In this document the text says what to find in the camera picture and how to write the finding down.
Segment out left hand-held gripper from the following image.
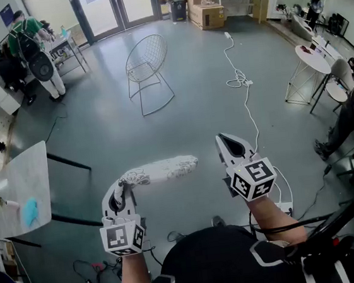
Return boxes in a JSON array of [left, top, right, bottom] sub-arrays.
[[94, 178, 149, 260]]

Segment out black floor cable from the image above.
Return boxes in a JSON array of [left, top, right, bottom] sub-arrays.
[[41, 101, 71, 144]]

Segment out white floral cushion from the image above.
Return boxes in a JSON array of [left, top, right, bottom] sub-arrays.
[[115, 154, 201, 189]]

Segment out marble table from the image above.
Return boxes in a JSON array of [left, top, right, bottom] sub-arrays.
[[0, 135, 101, 252]]

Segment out white socket block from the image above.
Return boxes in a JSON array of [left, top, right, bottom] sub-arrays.
[[275, 199, 295, 216]]

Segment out black white device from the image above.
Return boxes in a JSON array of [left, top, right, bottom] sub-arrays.
[[39, 18, 57, 43]]

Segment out large cardboard box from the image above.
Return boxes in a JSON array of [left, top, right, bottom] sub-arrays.
[[187, 1, 228, 32]]

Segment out black trash bin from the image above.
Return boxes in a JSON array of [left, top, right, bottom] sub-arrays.
[[167, 0, 190, 24]]

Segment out blue cloth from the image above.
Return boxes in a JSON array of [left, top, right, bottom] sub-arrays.
[[20, 197, 41, 228]]

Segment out cardboard panel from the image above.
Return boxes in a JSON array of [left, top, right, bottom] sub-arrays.
[[240, 0, 274, 25]]

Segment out white cart table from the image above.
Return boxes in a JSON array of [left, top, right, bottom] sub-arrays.
[[45, 29, 90, 78]]

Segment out person's left forearm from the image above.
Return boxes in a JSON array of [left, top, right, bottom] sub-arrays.
[[113, 251, 155, 283]]

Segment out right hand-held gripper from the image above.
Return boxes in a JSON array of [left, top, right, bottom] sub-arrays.
[[215, 127, 280, 205]]

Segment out gold wire chair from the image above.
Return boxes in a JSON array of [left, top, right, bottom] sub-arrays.
[[121, 32, 177, 118]]

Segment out round white table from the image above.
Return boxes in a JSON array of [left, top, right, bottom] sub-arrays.
[[279, 41, 336, 107]]

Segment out white extension cable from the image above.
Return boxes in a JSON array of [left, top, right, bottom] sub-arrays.
[[220, 30, 295, 214]]

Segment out black body-worn rig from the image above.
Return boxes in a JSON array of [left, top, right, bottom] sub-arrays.
[[297, 193, 354, 251]]

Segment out person's right forearm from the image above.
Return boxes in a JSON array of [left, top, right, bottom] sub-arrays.
[[245, 191, 309, 252]]

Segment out small white side table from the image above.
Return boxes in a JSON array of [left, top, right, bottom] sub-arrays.
[[310, 32, 343, 62]]

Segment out person's right shoe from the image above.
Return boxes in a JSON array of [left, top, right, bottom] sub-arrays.
[[210, 214, 227, 229]]

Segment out white cabinet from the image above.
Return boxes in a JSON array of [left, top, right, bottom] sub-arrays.
[[0, 71, 24, 117]]

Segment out person's black shirt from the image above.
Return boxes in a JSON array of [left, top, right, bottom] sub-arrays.
[[110, 211, 354, 283]]

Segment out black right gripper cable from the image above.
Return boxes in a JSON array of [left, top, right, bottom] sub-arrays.
[[248, 202, 333, 237]]

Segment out blue wall poster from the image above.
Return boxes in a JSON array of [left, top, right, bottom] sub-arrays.
[[0, 3, 17, 28]]

